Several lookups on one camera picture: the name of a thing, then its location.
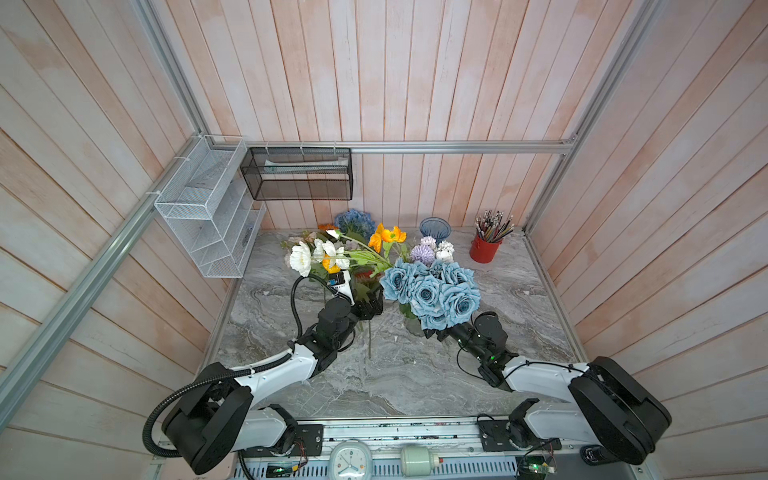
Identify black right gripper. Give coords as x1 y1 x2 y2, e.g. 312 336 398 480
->
416 309 486 363

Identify light blue rose bunch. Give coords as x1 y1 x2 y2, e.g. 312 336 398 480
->
380 259 481 333

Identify clear ribbed glass vase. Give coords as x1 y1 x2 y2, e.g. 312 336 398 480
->
404 317 423 337

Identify yellow poppy flower stem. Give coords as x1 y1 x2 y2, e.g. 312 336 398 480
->
325 224 407 277

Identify blue hydrangea flower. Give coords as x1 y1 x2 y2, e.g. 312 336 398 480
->
334 209 377 240

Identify pastel mixed flower bouquet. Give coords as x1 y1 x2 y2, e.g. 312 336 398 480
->
409 236 455 266

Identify blue purple glass vase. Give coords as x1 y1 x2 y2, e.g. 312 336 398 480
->
419 217 452 243

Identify white small-flower green bunch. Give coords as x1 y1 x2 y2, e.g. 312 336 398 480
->
289 267 380 358

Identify white ranunculus flower stem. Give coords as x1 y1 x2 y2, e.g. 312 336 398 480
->
282 232 351 278

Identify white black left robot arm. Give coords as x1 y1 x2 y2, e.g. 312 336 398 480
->
142 274 384 474

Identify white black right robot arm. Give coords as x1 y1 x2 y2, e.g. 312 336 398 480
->
424 312 672 466

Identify red pencil bucket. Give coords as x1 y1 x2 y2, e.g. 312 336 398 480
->
469 234 502 264

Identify coloured pencils bundle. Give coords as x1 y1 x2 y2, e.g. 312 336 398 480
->
475 210 515 244

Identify pale green cylinder device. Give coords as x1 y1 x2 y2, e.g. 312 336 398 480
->
400 445 443 477

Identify white analog clock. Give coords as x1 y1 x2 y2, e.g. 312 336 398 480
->
328 440 373 480

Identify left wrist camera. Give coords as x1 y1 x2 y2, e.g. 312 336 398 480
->
328 270 355 305

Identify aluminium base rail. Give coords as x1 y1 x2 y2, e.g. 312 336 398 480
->
149 413 637 480

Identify black mesh wall basket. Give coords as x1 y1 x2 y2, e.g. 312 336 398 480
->
240 147 354 201

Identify white wire mesh shelf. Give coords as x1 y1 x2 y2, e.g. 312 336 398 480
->
155 135 264 279

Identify aluminium wall frame rail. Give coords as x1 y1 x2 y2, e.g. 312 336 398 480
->
0 0 667 433

